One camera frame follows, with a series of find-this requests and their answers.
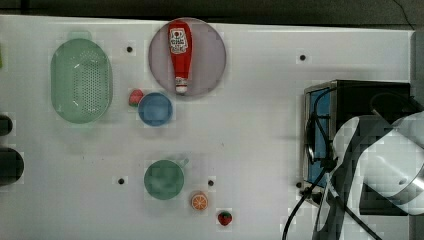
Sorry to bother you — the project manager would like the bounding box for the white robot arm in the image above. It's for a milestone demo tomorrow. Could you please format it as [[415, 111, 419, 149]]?
[[312, 112, 423, 240]]

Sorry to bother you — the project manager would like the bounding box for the black toaster oven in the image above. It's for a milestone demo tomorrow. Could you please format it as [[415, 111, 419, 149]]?
[[297, 80, 421, 205]]

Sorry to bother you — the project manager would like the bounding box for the blue bowl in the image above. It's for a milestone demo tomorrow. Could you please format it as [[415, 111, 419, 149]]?
[[138, 92, 173, 127]]

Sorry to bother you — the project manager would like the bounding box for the grey round plate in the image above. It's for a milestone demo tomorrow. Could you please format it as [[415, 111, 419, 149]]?
[[148, 18, 226, 96]]

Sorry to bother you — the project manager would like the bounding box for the green cup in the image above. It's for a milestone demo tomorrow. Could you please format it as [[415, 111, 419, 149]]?
[[143, 159, 189, 200]]

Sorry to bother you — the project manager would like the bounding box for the red strawberry near bowl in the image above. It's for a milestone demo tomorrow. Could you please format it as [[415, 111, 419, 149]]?
[[128, 89, 144, 107]]

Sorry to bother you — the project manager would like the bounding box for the orange slice toy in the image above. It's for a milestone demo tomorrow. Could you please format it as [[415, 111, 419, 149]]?
[[190, 192, 209, 211]]

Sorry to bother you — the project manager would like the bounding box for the red ketchup bottle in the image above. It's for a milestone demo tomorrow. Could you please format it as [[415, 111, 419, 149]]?
[[168, 20, 193, 94]]

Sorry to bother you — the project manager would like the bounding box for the red strawberry toy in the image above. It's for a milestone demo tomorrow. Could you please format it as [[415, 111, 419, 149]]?
[[217, 211, 232, 226]]

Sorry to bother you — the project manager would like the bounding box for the green perforated colander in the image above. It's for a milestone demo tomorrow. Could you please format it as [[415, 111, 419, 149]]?
[[50, 31, 113, 124]]

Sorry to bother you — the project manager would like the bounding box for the black round object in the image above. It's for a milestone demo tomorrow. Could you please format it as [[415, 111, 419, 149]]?
[[0, 148, 24, 186]]

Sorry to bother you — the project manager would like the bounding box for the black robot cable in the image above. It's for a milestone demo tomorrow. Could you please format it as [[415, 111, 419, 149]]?
[[281, 83, 424, 240]]

